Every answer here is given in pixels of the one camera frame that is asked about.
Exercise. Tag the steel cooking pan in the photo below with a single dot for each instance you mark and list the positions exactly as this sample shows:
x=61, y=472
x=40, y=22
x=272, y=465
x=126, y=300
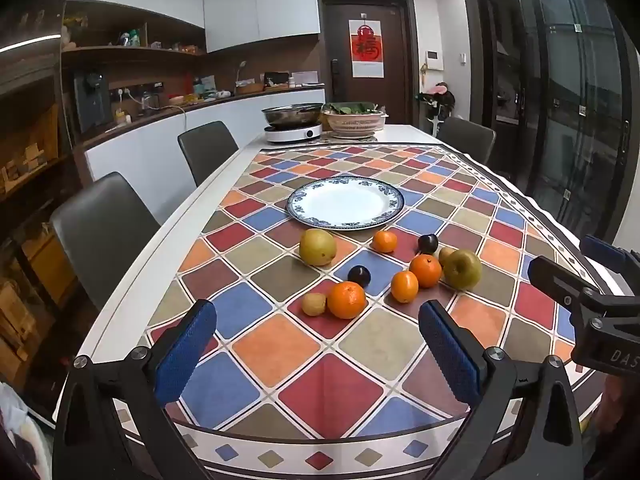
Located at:
x=292, y=115

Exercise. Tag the wooden storage shelf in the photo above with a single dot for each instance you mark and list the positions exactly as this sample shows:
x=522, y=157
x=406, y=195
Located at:
x=30, y=160

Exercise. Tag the white induction cooker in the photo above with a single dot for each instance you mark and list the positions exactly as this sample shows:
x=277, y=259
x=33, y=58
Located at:
x=292, y=135

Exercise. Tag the black framed glass door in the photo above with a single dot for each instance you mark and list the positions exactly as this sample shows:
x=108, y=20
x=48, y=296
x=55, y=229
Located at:
x=565, y=85

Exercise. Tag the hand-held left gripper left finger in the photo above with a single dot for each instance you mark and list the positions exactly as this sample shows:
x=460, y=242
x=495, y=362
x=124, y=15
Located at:
x=185, y=355

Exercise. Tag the person's clothing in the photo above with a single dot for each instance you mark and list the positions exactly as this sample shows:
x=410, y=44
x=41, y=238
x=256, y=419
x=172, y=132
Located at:
x=15, y=425

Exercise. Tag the green apple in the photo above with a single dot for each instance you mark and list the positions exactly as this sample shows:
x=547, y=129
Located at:
x=463, y=270

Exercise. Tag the dark purple plum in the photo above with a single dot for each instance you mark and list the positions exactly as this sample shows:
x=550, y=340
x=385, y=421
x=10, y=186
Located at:
x=428, y=243
x=359, y=276

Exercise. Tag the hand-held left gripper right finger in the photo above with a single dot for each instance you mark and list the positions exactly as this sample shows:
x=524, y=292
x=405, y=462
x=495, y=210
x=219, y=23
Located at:
x=450, y=355

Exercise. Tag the grey dining chair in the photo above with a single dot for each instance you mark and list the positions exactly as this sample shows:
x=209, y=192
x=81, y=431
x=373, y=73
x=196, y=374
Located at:
x=467, y=137
x=105, y=240
x=207, y=150

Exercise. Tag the red wall calendar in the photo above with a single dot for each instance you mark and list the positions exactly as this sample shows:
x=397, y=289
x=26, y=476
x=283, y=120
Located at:
x=366, y=49

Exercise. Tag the wooden wall shelf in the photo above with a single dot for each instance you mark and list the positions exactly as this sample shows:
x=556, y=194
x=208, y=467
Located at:
x=125, y=50

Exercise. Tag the small orange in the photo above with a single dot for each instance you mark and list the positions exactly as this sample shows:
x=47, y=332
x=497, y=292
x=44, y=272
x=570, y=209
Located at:
x=385, y=241

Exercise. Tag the pink and black stand item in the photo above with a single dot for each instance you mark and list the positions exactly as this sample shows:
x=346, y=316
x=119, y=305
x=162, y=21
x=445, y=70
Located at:
x=440, y=96

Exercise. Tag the round brown fruit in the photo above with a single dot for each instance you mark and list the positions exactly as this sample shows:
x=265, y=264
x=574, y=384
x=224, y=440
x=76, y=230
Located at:
x=313, y=304

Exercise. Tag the blue rimmed white plate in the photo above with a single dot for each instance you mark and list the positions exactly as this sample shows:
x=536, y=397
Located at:
x=345, y=205

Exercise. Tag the small brown fruit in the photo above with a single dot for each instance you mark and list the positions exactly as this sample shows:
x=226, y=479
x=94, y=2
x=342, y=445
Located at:
x=445, y=254

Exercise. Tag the pink plastic colander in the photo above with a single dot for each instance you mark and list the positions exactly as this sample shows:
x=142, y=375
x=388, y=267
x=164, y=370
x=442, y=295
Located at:
x=354, y=125

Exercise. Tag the black countertop appliance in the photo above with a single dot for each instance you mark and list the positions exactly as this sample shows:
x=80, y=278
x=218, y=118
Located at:
x=92, y=97

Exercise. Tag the large orange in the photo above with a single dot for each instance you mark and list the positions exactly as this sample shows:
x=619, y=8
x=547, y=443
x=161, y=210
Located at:
x=346, y=300

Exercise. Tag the white upper cabinets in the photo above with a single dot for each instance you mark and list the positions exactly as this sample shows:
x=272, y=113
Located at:
x=250, y=5

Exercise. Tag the person's right forearm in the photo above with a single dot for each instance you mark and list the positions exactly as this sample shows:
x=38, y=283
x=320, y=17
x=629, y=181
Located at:
x=617, y=410

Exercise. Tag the green leafy vegetables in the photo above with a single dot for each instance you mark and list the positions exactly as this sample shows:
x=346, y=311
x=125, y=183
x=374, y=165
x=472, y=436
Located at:
x=350, y=107

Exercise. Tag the white intercom panel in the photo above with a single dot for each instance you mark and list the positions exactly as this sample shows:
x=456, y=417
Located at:
x=433, y=60

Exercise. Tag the dark brown door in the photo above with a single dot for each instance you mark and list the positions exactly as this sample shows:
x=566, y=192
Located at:
x=395, y=55

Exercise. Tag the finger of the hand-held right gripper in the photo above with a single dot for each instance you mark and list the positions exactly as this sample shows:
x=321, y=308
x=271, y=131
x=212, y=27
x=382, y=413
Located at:
x=562, y=285
x=605, y=253

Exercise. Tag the yellow pear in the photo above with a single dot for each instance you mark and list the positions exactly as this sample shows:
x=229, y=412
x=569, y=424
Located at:
x=316, y=246

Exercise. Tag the white lower cabinet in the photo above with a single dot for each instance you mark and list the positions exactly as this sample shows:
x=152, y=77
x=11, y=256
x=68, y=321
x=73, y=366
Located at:
x=150, y=145

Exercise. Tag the colourful checkered tablecloth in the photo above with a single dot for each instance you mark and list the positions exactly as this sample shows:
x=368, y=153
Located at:
x=330, y=385

